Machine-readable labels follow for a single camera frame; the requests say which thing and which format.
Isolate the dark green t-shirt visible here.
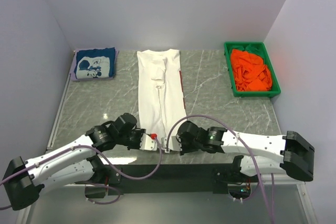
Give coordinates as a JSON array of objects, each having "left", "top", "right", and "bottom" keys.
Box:
[{"left": 245, "top": 44, "right": 262, "bottom": 56}]

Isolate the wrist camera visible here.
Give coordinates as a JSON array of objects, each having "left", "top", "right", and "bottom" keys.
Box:
[
  {"left": 161, "top": 136, "right": 182, "bottom": 153},
  {"left": 140, "top": 133, "right": 157, "bottom": 151}
]

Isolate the green plastic bin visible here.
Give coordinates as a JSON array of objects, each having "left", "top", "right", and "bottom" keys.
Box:
[{"left": 224, "top": 41, "right": 281, "bottom": 98}]

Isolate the folded blue printed t-shirt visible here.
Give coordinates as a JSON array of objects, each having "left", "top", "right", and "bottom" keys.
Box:
[{"left": 73, "top": 47, "right": 117, "bottom": 80}]

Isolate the white t-shirt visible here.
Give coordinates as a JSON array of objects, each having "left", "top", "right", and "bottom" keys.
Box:
[{"left": 137, "top": 49, "right": 186, "bottom": 141}]

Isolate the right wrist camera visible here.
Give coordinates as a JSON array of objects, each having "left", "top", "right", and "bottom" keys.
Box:
[{"left": 161, "top": 136, "right": 182, "bottom": 153}]

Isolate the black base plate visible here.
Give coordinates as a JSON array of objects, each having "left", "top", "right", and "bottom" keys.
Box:
[{"left": 73, "top": 164, "right": 263, "bottom": 198}]

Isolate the aluminium rail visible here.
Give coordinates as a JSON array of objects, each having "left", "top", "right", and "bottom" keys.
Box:
[{"left": 28, "top": 163, "right": 307, "bottom": 188}]

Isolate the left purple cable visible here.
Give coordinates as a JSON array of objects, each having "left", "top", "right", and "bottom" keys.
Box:
[{"left": 0, "top": 133, "right": 163, "bottom": 210}]

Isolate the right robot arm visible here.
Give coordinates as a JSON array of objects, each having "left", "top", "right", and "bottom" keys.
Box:
[{"left": 177, "top": 121, "right": 314, "bottom": 182}]

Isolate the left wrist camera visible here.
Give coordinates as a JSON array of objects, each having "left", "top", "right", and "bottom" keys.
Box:
[{"left": 140, "top": 133, "right": 157, "bottom": 151}]

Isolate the orange t-shirt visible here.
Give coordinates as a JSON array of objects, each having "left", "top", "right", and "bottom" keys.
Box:
[{"left": 230, "top": 49, "right": 272, "bottom": 92}]

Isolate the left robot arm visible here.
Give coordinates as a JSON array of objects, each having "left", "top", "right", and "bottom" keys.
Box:
[{"left": 1, "top": 113, "right": 146, "bottom": 211}]

